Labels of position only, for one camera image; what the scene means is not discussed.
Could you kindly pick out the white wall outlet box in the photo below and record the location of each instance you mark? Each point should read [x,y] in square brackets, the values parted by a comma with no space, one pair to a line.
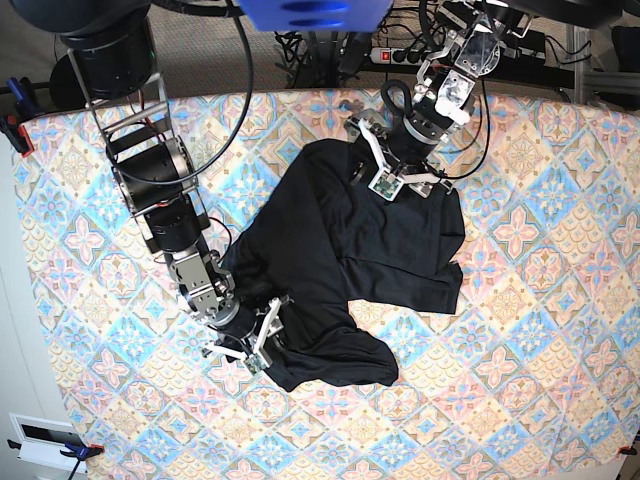
[41,441]

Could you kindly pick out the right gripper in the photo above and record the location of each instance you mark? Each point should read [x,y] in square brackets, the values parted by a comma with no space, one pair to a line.
[242,334]

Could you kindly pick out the red table clamp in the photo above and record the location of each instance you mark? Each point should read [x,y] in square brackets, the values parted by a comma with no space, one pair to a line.
[17,135]

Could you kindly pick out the patterned colourful tablecloth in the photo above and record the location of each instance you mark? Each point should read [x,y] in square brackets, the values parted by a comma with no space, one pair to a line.
[536,373]

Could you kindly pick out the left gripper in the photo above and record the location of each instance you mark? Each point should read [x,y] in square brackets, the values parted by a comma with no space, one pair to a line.
[390,158]

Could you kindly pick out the black t-shirt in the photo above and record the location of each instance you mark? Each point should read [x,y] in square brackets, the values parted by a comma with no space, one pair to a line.
[324,240]

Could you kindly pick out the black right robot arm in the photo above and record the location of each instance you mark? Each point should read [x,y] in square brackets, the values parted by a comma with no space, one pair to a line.
[112,54]

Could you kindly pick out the white power strip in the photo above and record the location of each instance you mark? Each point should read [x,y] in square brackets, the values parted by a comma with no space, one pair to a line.
[396,59]

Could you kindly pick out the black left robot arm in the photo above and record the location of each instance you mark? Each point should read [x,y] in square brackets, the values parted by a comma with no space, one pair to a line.
[455,57]

